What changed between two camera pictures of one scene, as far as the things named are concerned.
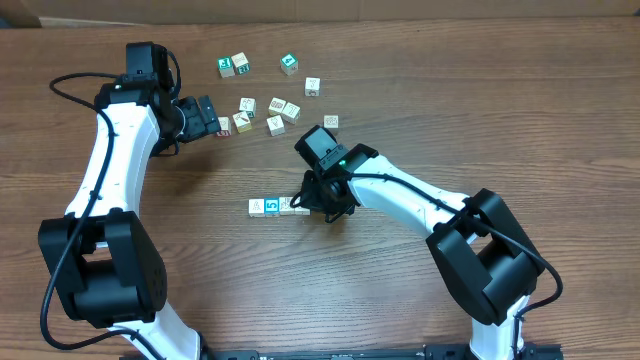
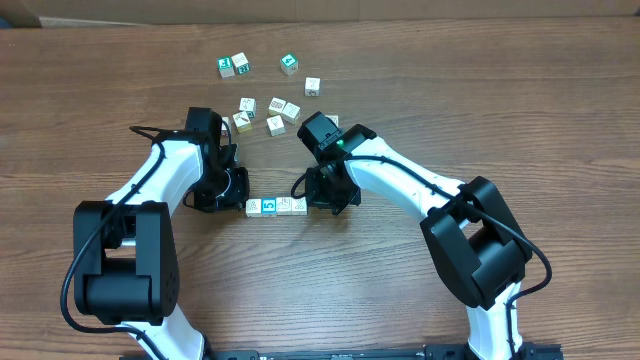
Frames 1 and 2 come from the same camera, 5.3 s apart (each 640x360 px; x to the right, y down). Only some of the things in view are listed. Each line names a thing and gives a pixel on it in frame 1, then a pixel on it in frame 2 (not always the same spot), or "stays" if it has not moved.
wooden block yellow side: [242, 122] stays
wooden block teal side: [249, 105] stays
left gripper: [197, 123] -> [239, 190]
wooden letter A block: [256, 208] stays
